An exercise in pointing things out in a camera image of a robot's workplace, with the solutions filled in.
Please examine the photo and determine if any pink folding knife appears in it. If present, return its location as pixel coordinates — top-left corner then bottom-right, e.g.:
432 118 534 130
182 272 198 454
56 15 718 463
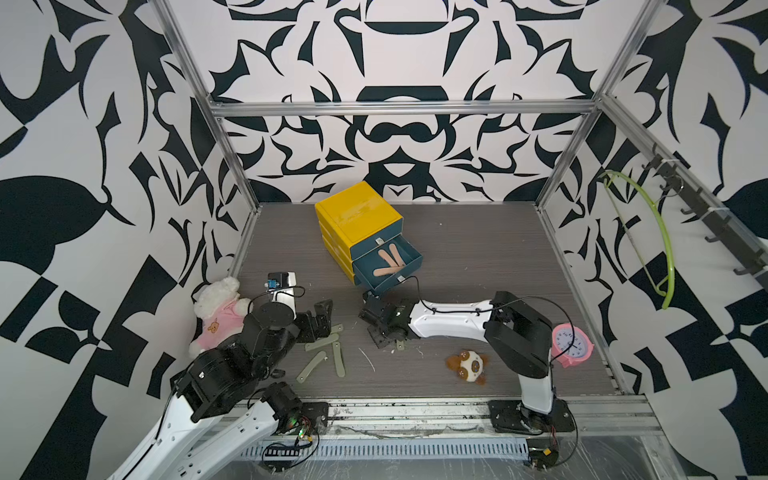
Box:
373 266 403 277
389 243 406 267
378 249 398 268

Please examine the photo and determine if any yellow teal drawer cabinet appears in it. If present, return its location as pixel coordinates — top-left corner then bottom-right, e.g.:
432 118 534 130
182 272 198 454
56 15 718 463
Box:
315 181 403 285

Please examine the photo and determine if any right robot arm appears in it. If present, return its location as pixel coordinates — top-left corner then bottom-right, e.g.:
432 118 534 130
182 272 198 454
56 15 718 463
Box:
360 291 555 416

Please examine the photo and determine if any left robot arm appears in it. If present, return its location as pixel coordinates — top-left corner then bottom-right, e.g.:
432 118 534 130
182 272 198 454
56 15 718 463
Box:
112 299 333 479

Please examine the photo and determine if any olive folding knife middle left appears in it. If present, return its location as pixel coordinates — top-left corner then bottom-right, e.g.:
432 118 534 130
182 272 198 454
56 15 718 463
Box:
304 333 339 352

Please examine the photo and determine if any white teddy bear pink shirt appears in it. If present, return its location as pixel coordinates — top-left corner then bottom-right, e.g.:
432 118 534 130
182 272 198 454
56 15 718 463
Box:
189 276 251 359

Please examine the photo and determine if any olive folding knife lowest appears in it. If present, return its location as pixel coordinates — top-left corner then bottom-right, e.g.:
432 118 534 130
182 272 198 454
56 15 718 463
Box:
296 351 328 384

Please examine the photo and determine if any olive folding knife centre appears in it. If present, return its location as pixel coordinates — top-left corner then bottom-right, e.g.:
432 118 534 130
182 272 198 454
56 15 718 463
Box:
333 341 346 378

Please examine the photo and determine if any brown white plush toy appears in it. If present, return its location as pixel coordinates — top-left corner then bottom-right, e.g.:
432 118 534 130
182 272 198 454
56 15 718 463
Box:
445 350 490 385

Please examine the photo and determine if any pink alarm clock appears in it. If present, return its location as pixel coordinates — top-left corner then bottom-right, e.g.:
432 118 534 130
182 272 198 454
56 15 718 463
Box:
552 324 594 368

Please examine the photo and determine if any green hanging hoop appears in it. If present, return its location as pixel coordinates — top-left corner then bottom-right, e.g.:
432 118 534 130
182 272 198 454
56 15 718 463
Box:
599 170 677 311

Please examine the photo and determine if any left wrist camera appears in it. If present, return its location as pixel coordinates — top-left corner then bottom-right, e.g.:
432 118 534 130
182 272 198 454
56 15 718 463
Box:
265 272 298 312

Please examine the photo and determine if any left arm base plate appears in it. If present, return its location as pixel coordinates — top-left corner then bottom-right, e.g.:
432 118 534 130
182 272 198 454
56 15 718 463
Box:
281 401 330 438

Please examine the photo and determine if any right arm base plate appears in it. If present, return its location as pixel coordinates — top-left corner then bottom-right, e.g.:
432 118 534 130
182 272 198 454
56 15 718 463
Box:
487 398 577 436

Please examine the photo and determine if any aluminium frame rail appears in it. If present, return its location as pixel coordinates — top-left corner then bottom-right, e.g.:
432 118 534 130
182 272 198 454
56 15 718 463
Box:
209 99 595 118

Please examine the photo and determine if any black wall hook rack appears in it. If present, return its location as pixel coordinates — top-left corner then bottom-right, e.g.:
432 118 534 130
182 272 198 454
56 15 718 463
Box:
644 143 767 290

